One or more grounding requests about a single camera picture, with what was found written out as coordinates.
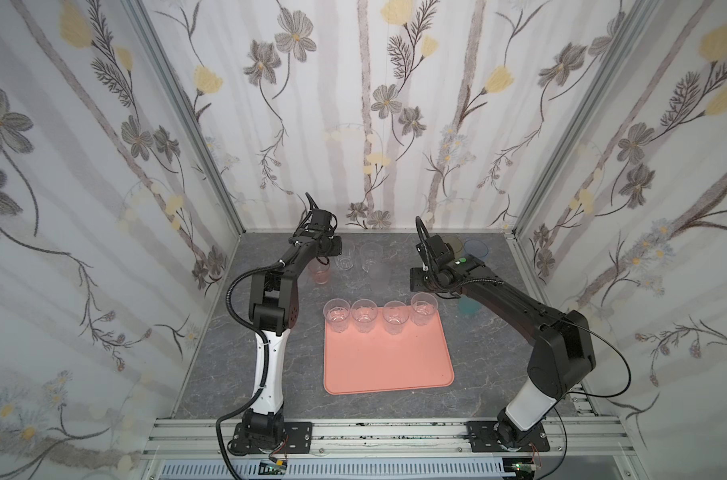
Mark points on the yellow tinted cup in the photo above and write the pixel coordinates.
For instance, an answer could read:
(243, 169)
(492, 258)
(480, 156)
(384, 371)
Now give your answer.
(456, 244)

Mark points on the pink tinted cup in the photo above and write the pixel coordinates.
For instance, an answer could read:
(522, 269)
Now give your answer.
(319, 271)

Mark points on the clear faceted glass six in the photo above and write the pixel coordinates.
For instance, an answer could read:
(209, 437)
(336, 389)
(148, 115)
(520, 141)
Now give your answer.
(336, 314)

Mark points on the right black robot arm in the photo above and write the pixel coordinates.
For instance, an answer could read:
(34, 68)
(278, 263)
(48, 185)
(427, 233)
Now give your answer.
(563, 352)

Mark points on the clear faceted glass five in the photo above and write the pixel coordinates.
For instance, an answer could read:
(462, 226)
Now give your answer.
(364, 314)

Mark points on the clear faceted glass one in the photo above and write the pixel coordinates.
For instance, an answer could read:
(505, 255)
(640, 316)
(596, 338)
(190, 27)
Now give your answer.
(371, 255)

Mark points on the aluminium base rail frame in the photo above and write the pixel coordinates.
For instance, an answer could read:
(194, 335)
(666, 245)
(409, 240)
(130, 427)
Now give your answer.
(568, 448)

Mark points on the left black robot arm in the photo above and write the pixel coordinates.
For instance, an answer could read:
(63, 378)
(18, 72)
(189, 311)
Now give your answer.
(265, 301)

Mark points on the clear faceted glass four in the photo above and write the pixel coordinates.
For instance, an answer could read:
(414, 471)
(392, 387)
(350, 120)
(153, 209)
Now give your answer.
(395, 315)

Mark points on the pink rectangular tray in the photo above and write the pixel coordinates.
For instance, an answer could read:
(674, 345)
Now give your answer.
(377, 361)

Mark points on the blue tinted cup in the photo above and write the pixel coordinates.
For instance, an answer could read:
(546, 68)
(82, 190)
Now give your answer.
(476, 249)

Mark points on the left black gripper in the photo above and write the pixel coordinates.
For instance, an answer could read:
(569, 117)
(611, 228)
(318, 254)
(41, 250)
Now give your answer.
(328, 245)

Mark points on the clear faceted glass two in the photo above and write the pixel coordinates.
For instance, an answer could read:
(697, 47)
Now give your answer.
(344, 263)

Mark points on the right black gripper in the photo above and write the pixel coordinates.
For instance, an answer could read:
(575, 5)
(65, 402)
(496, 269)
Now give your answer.
(423, 279)

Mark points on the clear faceted glass three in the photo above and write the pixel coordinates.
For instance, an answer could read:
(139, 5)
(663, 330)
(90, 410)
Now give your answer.
(424, 307)

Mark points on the teal frosted cup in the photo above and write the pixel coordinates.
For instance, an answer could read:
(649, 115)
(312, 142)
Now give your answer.
(468, 307)

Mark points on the white slotted cable duct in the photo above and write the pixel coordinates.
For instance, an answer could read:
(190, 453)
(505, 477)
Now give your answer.
(361, 468)

